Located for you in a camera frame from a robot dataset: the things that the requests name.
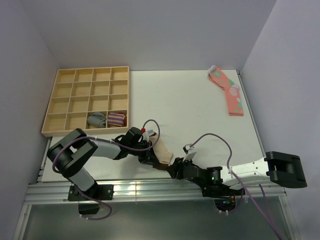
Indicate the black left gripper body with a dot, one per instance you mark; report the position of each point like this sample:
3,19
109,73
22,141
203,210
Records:
143,155

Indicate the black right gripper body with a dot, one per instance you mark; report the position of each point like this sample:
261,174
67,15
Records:
180,163

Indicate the cream and brown sock pair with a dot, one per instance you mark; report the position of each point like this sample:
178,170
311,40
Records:
163,155

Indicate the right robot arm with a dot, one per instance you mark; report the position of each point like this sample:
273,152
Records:
283,169

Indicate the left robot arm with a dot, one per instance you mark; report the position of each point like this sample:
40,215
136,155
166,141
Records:
70,154

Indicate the purple striped rolled sock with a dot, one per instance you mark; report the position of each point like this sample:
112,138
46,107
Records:
116,119

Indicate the grey rolled sock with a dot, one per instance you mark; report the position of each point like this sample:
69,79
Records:
97,120

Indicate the pink patterned sock pair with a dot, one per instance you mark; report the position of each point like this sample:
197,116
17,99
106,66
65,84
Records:
231,90

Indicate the wooden compartment tray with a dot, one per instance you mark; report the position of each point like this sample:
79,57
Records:
79,92

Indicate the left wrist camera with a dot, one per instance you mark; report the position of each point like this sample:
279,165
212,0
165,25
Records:
146,134

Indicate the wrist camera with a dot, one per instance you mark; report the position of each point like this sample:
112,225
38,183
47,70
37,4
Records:
146,134
190,152

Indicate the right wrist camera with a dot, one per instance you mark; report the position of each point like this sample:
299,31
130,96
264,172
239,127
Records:
190,152

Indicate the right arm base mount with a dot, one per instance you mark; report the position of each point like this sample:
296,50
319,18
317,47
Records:
226,200

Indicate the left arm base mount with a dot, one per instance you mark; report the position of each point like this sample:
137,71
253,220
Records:
90,202

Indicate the aluminium front rail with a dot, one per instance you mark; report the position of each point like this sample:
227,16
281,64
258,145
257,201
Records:
165,189

